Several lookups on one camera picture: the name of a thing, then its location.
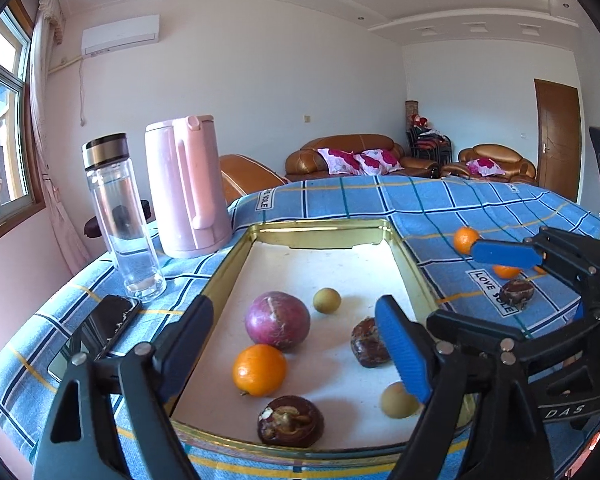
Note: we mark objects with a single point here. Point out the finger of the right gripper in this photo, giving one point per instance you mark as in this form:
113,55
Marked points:
474,337
516,254

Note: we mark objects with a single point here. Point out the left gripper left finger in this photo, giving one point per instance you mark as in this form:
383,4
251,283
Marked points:
81,440

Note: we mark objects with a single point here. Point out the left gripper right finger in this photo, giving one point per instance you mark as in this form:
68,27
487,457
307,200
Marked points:
508,439

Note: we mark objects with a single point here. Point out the dark brown dried fruit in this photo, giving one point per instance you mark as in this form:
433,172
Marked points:
290,421
367,346
516,293

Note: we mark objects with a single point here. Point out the small yellow longan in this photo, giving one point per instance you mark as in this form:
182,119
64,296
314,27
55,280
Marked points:
397,403
326,300

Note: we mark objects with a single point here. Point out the large orange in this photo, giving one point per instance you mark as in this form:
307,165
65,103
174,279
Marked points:
259,370

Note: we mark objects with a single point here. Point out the blue plaid tablecloth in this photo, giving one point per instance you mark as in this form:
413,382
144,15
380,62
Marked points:
426,213

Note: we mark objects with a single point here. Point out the brown leather armchair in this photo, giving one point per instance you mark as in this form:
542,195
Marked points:
242,175
518,169

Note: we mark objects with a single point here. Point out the pink floral cushion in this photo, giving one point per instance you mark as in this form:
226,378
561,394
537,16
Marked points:
484,167
377,162
340,163

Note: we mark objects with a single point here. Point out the black smartphone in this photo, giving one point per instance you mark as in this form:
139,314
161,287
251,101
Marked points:
98,333

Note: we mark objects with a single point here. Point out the stacked dark chairs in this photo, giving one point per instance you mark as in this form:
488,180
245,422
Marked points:
427,144

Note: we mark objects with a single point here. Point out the gold metal tin tray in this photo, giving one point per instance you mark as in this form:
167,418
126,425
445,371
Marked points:
363,260

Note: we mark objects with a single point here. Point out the brown wooden door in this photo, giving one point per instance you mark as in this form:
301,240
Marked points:
560,137

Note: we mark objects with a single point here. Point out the purple passion fruit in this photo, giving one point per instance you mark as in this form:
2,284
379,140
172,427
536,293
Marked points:
278,319

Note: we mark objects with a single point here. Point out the dark round stool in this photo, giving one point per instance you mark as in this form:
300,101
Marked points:
92,230

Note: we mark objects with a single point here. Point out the brown leather sofa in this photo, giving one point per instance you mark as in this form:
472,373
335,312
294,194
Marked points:
307,164

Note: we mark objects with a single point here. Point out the pink electric kettle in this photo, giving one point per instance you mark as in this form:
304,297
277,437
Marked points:
186,186

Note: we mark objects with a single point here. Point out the clear glass water bottle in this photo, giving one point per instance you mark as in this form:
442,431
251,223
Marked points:
111,180

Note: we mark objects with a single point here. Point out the pink curtain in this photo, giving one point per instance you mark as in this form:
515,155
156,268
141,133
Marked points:
47,33

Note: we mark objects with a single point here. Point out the window with frame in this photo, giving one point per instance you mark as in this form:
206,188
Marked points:
20,191

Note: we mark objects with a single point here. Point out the white wall air conditioner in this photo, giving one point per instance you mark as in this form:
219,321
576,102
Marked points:
119,35

